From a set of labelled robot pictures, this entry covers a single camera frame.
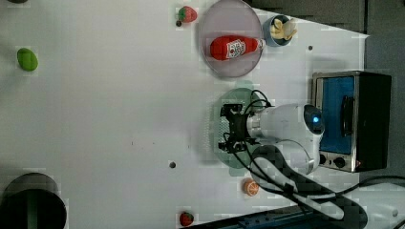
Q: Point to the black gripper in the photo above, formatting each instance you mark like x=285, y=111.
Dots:
x=237, y=128

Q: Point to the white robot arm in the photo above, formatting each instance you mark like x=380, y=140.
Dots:
x=279, y=146

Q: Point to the orange slice toy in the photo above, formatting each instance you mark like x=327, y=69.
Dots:
x=250, y=187

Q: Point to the red ketchup bottle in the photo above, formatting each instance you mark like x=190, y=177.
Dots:
x=233, y=46

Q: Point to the blue bowl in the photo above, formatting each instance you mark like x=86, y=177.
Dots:
x=266, y=29

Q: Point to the grey round plate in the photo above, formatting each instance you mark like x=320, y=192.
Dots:
x=230, y=17

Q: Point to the yellow banana pieces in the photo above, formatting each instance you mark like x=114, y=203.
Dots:
x=280, y=30

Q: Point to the red strawberry toy top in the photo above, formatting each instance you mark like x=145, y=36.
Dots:
x=187, y=14

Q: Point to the black toaster oven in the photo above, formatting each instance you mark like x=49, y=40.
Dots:
x=356, y=109

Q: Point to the black cylinder stand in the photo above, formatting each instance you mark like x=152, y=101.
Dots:
x=31, y=201

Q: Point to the green lime toy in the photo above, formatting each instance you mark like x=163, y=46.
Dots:
x=27, y=60

